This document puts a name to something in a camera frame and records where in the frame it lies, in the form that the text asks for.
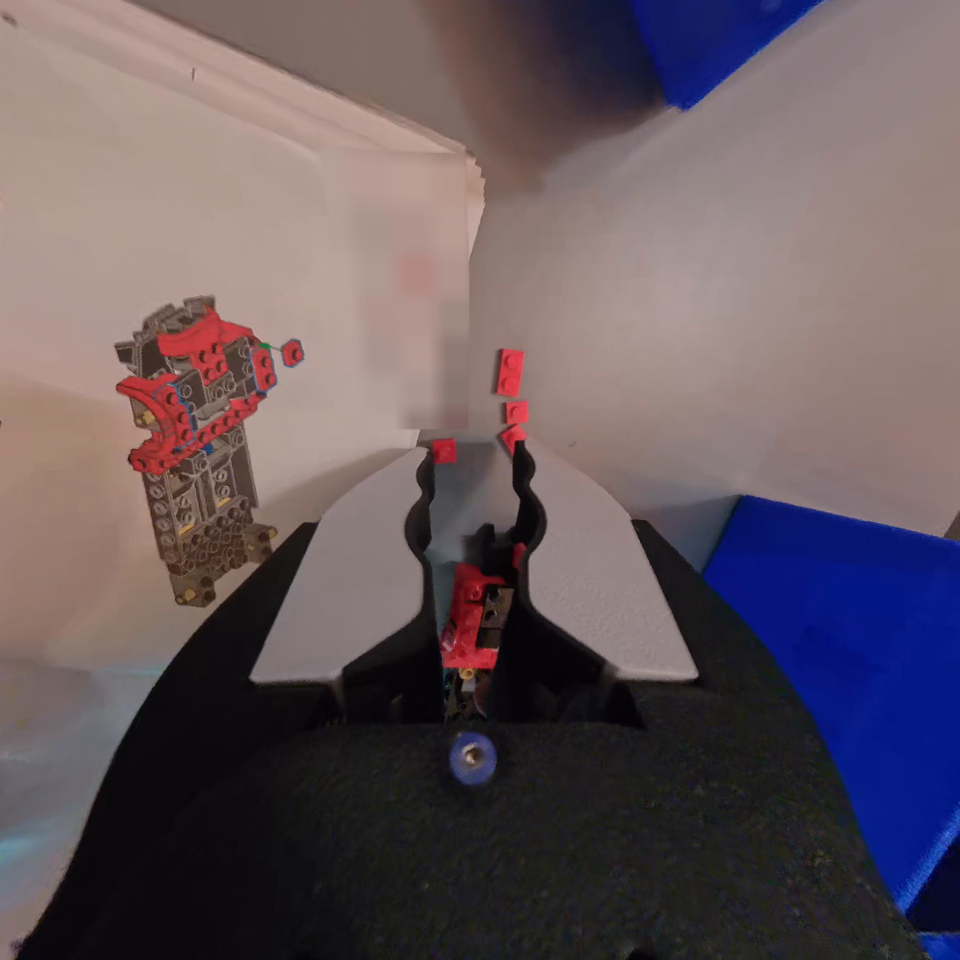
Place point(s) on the blue divided plastic bin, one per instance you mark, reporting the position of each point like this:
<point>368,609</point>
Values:
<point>847,675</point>

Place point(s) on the red and black lego car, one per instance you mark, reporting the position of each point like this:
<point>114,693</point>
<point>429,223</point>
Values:
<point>469,607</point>

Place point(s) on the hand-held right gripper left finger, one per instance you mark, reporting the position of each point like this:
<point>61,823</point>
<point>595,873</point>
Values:
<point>352,585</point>

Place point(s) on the red two-stud lego plate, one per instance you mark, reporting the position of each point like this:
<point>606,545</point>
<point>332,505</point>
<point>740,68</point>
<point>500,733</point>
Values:
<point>509,371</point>
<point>511,435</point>

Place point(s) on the red one-stud lego plate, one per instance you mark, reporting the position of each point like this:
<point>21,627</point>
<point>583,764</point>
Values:
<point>517,412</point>
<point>444,450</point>

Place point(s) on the lego instruction booklet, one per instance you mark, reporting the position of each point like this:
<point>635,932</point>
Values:
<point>225,187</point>

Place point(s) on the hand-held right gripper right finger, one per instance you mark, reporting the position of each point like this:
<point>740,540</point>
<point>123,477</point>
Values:
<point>600,585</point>

